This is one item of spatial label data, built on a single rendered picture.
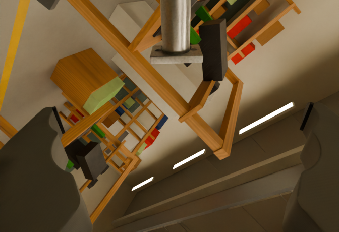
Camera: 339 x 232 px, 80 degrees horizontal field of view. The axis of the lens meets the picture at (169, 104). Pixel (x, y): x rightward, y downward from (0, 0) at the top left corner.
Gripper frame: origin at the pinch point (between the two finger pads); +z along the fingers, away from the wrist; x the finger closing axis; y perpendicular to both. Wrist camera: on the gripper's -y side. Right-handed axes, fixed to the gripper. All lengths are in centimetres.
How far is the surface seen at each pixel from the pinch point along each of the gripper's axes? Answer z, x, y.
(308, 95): 491, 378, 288
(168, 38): 10.7, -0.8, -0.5
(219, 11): 544, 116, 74
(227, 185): 348, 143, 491
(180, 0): 10.6, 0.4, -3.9
